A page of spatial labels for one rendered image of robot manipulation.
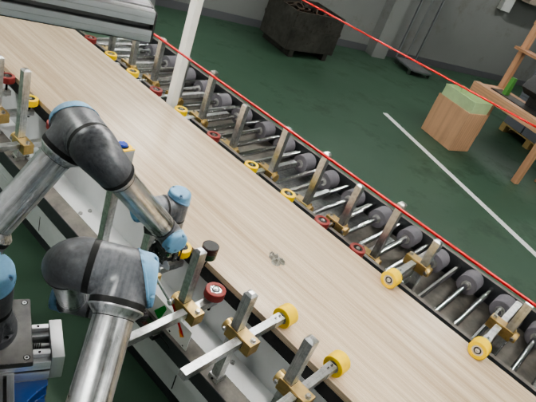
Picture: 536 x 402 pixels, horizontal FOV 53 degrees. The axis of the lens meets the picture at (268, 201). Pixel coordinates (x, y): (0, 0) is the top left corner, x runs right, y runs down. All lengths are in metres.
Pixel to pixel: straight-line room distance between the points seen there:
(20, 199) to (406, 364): 1.46
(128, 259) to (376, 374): 1.17
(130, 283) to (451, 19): 10.37
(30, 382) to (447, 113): 6.34
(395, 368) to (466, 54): 10.07
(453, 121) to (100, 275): 6.40
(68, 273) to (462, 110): 6.38
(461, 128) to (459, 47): 4.61
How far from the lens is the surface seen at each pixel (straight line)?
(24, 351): 1.57
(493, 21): 11.88
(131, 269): 1.13
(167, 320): 1.94
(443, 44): 11.31
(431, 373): 2.20
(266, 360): 2.12
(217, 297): 2.02
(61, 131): 1.41
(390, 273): 2.42
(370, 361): 2.08
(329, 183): 3.23
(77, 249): 1.15
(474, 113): 7.21
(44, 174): 1.44
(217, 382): 2.02
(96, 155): 1.32
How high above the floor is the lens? 2.26
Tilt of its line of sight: 31 degrees down
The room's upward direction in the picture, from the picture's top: 22 degrees clockwise
